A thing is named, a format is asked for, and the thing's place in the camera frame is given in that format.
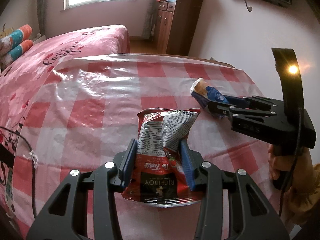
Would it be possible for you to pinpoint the blue small tissue pack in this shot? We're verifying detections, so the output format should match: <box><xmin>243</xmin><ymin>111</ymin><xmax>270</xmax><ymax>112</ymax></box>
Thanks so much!
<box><xmin>190</xmin><ymin>77</ymin><xmax>229</xmax><ymax>119</ymax></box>

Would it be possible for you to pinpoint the red Richboy snack bag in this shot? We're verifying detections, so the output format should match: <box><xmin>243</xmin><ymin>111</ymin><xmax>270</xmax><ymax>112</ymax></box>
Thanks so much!
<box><xmin>122</xmin><ymin>108</ymin><xmax>202</xmax><ymax>207</ymax></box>

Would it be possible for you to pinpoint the person's right hand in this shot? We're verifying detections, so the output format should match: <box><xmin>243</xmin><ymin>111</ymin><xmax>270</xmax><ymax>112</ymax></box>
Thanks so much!
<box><xmin>268</xmin><ymin>145</ymin><xmax>317</xmax><ymax>193</ymax></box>

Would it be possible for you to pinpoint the white power strip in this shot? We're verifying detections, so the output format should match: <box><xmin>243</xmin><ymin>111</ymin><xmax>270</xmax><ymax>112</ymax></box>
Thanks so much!
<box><xmin>4</xmin><ymin>167</ymin><xmax>15</xmax><ymax>218</ymax></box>

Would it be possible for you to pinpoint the red checkered plastic tablecloth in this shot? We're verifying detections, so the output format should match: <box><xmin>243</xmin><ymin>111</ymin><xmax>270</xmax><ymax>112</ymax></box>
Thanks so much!
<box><xmin>13</xmin><ymin>54</ymin><xmax>279</xmax><ymax>239</ymax></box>

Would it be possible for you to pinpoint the pink bed cover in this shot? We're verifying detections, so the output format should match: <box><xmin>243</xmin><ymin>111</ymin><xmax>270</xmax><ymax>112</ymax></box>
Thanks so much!
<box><xmin>1</xmin><ymin>25</ymin><xmax>139</xmax><ymax>237</ymax></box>

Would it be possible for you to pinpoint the brown wooden cabinet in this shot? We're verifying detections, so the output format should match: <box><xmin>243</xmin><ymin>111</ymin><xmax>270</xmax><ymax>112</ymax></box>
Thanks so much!
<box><xmin>154</xmin><ymin>0</ymin><xmax>203</xmax><ymax>56</ymax></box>

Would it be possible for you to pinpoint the lower rolled bolster pillow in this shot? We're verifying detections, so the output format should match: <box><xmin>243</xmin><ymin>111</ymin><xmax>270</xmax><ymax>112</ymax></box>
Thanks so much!
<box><xmin>1</xmin><ymin>40</ymin><xmax>33</xmax><ymax>70</ymax></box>

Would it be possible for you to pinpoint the rolled bolster pillow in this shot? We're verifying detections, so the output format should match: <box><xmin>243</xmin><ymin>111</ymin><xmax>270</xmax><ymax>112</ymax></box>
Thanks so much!
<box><xmin>1</xmin><ymin>40</ymin><xmax>33</xmax><ymax>70</ymax></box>
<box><xmin>0</xmin><ymin>24</ymin><xmax>33</xmax><ymax>56</ymax></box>

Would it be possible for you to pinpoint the upper rolled bolster pillow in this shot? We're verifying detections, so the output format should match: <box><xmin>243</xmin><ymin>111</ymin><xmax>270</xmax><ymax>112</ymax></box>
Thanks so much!
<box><xmin>0</xmin><ymin>24</ymin><xmax>33</xmax><ymax>56</ymax></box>

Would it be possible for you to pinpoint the grey curtain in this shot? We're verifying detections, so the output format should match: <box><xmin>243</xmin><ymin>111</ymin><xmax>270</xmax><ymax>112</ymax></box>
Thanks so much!
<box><xmin>36</xmin><ymin>0</ymin><xmax>46</xmax><ymax>36</ymax></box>

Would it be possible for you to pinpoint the black charger with cable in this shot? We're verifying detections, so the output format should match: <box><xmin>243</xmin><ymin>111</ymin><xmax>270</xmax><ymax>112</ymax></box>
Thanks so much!
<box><xmin>1</xmin><ymin>126</ymin><xmax>39</xmax><ymax>218</ymax></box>

